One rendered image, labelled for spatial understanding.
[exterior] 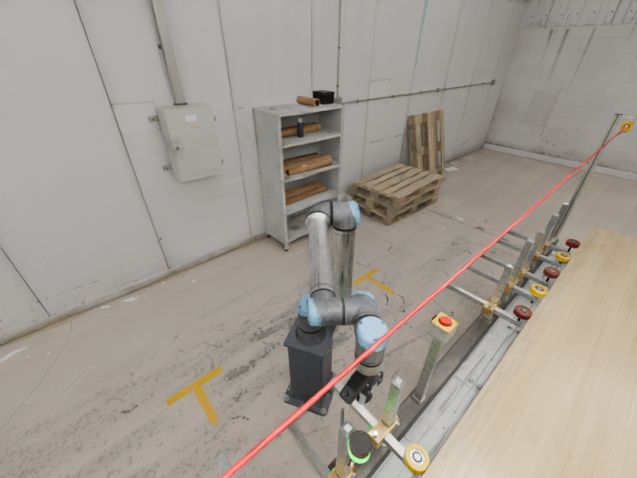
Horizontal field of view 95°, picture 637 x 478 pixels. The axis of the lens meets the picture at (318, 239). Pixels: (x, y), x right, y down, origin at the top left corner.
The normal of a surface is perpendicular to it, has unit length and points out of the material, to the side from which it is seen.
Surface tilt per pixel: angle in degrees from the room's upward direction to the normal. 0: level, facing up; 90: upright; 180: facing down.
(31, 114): 90
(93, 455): 0
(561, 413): 0
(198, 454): 0
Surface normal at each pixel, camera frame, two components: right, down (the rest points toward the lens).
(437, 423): 0.00, -0.84
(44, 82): 0.66, 0.41
